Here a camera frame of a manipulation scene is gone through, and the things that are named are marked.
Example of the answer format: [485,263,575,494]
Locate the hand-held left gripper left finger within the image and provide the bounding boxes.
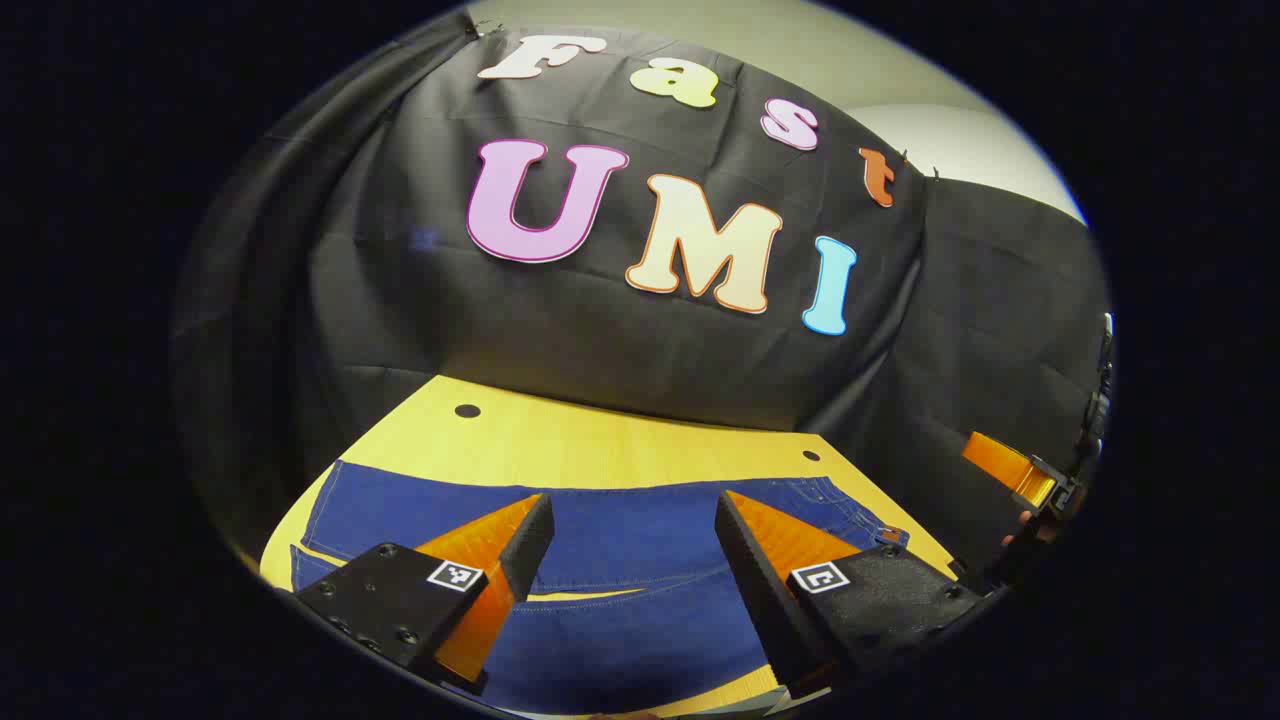
[295,493,555,694]

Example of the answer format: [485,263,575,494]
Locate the blue jeans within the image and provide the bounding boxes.
[290,460,911,716]

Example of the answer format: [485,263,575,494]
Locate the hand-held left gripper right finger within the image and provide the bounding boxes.
[714,490,986,699]

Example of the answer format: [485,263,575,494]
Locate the black backdrop cloth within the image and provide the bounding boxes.
[170,10,1113,601]

